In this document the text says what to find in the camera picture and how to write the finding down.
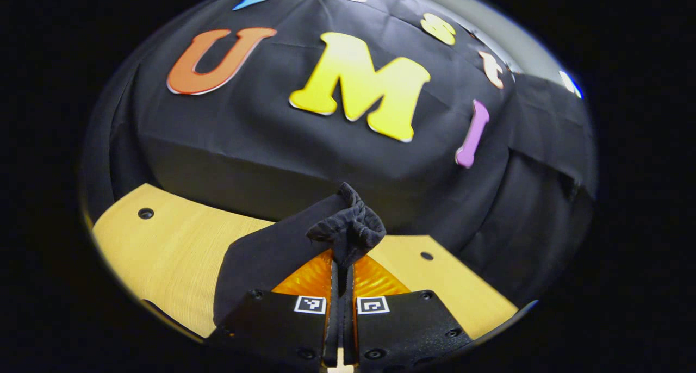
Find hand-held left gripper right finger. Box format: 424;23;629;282
342;254;474;371

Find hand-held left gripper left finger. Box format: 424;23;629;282
207;248;341;371

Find black jeans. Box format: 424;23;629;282
213;182;388;328

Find black backdrop cloth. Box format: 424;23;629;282
82;0;599;308

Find ceiling light panel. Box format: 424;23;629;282
559;70;583;100

